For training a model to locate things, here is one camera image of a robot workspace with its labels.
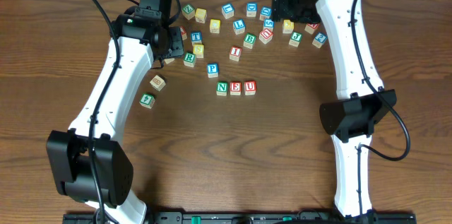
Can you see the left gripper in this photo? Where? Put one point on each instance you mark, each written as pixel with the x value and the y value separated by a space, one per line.
pixel 177 42

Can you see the green 4 block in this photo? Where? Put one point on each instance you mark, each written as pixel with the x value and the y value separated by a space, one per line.
pixel 147 100

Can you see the blue P block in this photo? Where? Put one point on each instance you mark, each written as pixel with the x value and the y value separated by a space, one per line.
pixel 212 70

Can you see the blue T block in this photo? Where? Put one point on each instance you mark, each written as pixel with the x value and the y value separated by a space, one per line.
pixel 196 37

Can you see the green R block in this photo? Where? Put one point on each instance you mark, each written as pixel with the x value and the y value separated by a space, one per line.
pixel 189 59

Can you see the blue D block tilted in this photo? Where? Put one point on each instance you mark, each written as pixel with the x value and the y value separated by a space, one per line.
pixel 265 13

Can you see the yellow block top row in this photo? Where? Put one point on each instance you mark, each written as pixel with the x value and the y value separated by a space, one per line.
pixel 200 15

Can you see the yellow O block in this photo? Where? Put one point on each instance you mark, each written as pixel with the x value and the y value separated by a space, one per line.
pixel 168 61

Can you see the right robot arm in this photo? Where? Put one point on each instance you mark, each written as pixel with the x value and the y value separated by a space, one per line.
pixel 362 100

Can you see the red upside-down U block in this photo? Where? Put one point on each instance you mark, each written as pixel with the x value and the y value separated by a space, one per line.
pixel 265 36

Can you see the blue D block upright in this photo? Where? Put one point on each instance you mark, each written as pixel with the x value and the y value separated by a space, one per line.
pixel 251 10

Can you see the red A block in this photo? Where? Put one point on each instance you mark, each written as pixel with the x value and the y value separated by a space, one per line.
pixel 183 32

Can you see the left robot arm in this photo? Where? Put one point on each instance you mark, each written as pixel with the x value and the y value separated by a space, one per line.
pixel 87 161

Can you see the red I block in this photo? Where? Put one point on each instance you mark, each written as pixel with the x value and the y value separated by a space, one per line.
pixel 235 53

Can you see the green N block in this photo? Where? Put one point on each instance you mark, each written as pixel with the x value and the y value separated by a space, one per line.
pixel 222 88

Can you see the pineapple picture block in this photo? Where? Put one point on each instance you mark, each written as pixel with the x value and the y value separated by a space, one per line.
pixel 158 82

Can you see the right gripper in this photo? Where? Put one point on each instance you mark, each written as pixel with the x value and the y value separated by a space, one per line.
pixel 282 6

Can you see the green J block right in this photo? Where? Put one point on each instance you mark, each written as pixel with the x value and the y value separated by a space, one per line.
pixel 295 39

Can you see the blue 2 block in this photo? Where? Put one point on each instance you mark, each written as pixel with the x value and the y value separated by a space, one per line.
pixel 319 40

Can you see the yellow S block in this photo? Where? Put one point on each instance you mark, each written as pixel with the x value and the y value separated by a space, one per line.
pixel 198 50

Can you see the blue 5 block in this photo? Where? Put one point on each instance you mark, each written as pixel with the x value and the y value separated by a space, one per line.
pixel 268 24

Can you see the yellow block right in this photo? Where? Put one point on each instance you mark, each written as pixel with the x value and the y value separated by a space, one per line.
pixel 287 27

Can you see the green B block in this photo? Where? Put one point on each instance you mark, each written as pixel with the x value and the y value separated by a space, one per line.
pixel 249 40

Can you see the red E block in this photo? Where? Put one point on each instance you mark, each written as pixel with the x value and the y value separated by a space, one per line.
pixel 235 88

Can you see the green Z block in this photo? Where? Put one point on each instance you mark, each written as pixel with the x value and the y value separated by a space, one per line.
pixel 188 11

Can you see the yellow Q block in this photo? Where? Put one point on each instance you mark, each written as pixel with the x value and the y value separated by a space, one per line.
pixel 215 26

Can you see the blue L block top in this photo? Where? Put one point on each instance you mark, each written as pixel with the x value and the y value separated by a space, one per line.
pixel 228 11

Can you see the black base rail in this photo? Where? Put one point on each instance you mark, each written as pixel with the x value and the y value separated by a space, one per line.
pixel 303 216

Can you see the blue L block lower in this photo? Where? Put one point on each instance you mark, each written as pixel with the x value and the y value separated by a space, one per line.
pixel 239 26

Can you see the red M block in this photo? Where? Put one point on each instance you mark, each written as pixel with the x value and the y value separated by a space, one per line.
pixel 311 28

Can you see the blue l block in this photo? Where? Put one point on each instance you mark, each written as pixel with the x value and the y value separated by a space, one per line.
pixel 228 11
pixel 239 26

